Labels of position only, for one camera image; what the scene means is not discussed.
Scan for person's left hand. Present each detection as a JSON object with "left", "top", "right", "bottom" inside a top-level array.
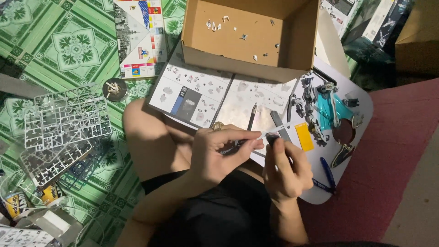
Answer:
[{"left": 190, "top": 125, "right": 265, "bottom": 189}]

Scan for person's right hand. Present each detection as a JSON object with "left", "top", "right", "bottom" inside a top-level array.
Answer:
[{"left": 262, "top": 137, "right": 315, "bottom": 204}]

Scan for dark model part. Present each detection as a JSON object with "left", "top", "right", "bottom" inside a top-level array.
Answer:
[{"left": 219, "top": 140, "right": 248, "bottom": 156}]

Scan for yellow sanding card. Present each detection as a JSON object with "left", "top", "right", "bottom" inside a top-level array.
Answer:
[{"left": 295, "top": 122, "right": 315, "bottom": 152}]

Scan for grey sanding file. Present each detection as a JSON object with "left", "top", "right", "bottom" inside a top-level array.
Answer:
[{"left": 270, "top": 110, "right": 293, "bottom": 143}]

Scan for black tweezers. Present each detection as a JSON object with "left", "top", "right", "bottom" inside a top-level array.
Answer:
[{"left": 287, "top": 94, "right": 295, "bottom": 129}]

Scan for slim metal hobby knife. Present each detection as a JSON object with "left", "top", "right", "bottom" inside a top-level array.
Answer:
[{"left": 247, "top": 102, "right": 258, "bottom": 132}]

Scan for dark pointed shield part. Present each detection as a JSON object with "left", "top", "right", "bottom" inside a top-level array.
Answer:
[{"left": 331, "top": 143, "right": 356, "bottom": 169}]

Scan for grey robot model figure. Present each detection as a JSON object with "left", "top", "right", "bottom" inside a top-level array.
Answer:
[{"left": 291, "top": 77, "right": 361, "bottom": 146}]

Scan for teal clear model part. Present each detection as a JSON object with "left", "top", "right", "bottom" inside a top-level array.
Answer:
[{"left": 316, "top": 92, "right": 354, "bottom": 130}]

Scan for person's black shorts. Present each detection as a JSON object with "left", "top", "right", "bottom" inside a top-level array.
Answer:
[{"left": 141, "top": 168, "right": 286, "bottom": 247}]

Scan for white lap table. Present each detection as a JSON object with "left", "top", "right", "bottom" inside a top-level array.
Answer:
[{"left": 250, "top": 56, "right": 374, "bottom": 205}]

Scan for red floor mat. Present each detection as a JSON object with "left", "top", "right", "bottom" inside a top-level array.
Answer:
[{"left": 298, "top": 78, "right": 439, "bottom": 245}]

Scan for model instruction manual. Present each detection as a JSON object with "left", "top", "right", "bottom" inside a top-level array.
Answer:
[{"left": 147, "top": 44, "right": 300, "bottom": 138}]

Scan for brown cardboard box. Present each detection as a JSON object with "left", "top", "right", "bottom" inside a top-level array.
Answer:
[{"left": 181, "top": 0, "right": 321, "bottom": 83}]

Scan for person's left leg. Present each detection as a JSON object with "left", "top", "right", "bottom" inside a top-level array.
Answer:
[{"left": 122, "top": 99, "right": 197, "bottom": 182}]

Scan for scattered small plastic parts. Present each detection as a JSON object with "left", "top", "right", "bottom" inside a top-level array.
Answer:
[{"left": 205, "top": 15, "right": 281, "bottom": 62}]

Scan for stack of model kit boxes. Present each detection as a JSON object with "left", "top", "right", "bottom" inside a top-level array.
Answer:
[{"left": 320, "top": 0, "right": 416, "bottom": 64}]

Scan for large brown carton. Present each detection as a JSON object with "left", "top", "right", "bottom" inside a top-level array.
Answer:
[{"left": 394, "top": 0, "right": 439, "bottom": 78}]

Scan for round dark lid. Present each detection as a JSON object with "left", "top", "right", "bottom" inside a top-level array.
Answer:
[{"left": 102, "top": 78, "right": 128, "bottom": 102}]

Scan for colourful board game box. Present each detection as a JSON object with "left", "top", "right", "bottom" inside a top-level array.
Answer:
[{"left": 114, "top": 0, "right": 169, "bottom": 80}]

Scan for blue plastic parts runner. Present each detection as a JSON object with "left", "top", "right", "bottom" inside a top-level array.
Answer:
[{"left": 61, "top": 137, "right": 115, "bottom": 191}]

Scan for grey plastic parts runner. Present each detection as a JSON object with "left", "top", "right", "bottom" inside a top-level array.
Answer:
[{"left": 19, "top": 140, "right": 94, "bottom": 188}]

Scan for yellow-label bottle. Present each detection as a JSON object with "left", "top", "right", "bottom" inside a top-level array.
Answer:
[
  {"left": 38, "top": 183, "right": 67, "bottom": 207},
  {"left": 3, "top": 191, "right": 29, "bottom": 220}
]

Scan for clear plastic bag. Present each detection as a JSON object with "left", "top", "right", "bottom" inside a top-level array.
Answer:
[{"left": 0, "top": 168, "right": 103, "bottom": 247}]

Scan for printed instruction sheet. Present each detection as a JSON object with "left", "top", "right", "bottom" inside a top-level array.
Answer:
[{"left": 0, "top": 225, "right": 57, "bottom": 247}]

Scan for blue-handled nippers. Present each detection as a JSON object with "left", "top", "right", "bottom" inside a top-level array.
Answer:
[{"left": 311, "top": 157, "right": 337, "bottom": 195}]

